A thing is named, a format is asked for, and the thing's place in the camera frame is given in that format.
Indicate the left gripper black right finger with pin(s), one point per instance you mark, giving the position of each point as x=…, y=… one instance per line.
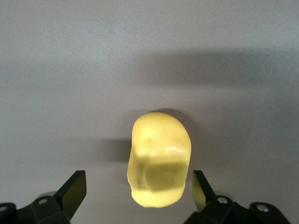
x=210, y=207

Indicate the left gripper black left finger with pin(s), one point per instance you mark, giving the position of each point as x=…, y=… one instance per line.
x=70, y=193

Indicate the yellow potato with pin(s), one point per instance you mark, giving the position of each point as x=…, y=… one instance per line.
x=158, y=149

